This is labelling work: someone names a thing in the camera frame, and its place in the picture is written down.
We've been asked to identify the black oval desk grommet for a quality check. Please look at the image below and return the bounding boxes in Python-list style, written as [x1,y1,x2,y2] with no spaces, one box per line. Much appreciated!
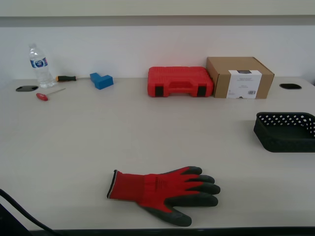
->
[279,83,303,90]
[15,85,39,92]

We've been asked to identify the brown cardboard box white label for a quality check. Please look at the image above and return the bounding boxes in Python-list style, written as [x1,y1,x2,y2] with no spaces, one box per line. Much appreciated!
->
[206,57,275,100]

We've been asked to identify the black perforated basket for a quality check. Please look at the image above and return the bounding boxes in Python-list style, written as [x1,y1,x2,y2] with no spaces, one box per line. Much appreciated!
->
[253,112,315,153]

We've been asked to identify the blue L-shaped block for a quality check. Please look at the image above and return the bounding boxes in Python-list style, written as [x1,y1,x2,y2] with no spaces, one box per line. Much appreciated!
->
[89,72,114,90]

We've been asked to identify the thick black cable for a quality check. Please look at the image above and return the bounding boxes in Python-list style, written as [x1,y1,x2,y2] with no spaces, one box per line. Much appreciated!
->
[0,188,59,236]

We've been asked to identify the clear plastic water bottle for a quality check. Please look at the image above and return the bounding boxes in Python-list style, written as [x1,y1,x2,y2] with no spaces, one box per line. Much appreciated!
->
[28,43,56,89]

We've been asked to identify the red black work glove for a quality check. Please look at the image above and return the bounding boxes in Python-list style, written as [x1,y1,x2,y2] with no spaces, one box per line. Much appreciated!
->
[106,166,221,228]

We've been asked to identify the orange black handle screwdriver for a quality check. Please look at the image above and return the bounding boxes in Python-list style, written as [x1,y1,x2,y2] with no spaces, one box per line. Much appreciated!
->
[55,75,91,83]

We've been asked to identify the red plastic tool case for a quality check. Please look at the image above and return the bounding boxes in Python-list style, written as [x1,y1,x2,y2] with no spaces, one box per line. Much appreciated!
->
[147,66,214,98]

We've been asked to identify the black equipment corner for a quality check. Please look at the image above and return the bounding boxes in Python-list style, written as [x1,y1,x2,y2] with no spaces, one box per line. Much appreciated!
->
[0,203,33,236]

